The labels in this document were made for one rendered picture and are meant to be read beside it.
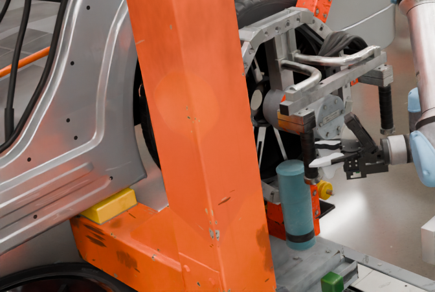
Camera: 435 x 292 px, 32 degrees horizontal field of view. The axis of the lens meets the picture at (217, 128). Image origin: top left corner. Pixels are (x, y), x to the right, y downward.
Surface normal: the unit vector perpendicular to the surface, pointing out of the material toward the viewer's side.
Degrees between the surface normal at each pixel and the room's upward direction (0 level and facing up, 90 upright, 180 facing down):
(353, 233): 0
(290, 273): 0
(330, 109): 90
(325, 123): 90
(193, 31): 90
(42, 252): 0
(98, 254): 90
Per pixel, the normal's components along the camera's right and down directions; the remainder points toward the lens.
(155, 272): -0.72, 0.38
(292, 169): -0.15, -0.90
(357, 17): 0.68, 0.20
